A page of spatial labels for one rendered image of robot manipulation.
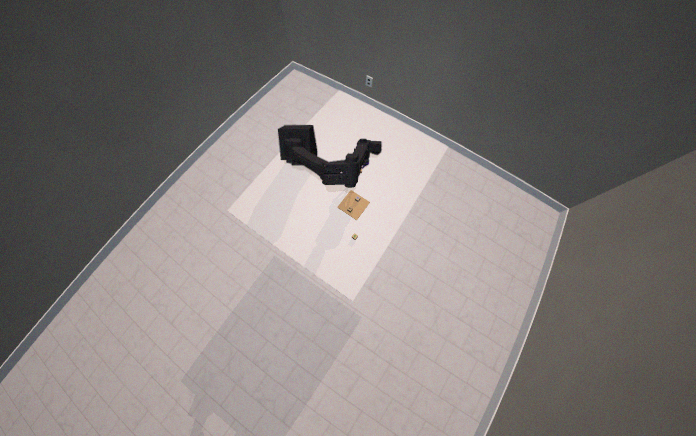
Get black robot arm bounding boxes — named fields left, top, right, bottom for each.
left=283, top=131, right=382, bottom=188

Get tan mat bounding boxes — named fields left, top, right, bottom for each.
left=337, top=190, right=370, bottom=220

